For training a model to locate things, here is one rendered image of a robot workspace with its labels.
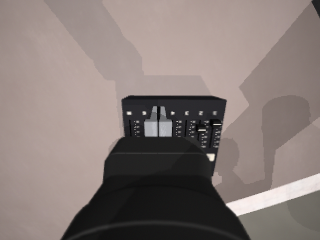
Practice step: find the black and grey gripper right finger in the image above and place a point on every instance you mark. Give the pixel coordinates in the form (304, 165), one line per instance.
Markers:
(165, 125)

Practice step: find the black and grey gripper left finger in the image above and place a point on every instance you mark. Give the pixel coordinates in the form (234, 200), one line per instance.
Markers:
(151, 126)

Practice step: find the black lighting desk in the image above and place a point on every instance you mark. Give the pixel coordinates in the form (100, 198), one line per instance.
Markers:
(190, 116)

